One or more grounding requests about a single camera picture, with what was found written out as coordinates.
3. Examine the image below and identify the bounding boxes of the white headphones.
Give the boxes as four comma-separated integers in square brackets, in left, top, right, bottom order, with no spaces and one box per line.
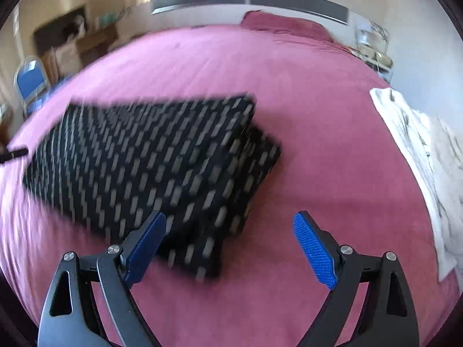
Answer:
[71,14,88,37]

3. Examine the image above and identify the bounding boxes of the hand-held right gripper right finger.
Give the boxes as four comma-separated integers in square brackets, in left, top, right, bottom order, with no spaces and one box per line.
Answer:
[292,211,420,347]

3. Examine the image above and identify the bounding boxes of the pink pillow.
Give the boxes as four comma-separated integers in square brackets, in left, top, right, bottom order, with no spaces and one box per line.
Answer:
[240,10,335,41]

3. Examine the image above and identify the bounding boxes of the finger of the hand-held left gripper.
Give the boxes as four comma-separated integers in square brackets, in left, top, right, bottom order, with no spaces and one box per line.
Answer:
[0,146,29,165]

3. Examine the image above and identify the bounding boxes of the wooden desk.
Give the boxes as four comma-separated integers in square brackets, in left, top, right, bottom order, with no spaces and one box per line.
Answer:
[51,22,120,77]

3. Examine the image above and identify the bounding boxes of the black polka dot garment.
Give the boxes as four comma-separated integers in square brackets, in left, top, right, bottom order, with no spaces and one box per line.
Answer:
[22,94,283,283]

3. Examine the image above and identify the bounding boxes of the black monitor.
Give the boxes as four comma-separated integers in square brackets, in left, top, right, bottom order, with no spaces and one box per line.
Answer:
[33,4,88,57]

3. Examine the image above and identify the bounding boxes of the blue folding chair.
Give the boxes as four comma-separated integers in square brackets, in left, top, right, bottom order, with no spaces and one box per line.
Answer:
[14,56,52,117]

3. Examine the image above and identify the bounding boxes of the pink bed blanket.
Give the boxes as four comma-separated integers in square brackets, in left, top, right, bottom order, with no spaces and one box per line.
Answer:
[0,23,449,347]

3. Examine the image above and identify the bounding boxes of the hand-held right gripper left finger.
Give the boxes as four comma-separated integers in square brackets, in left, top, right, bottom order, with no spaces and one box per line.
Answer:
[38,211,168,347]

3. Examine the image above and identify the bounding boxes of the white crumpled cloth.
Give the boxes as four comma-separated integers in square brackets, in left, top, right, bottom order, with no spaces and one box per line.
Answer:
[370,87,463,283]

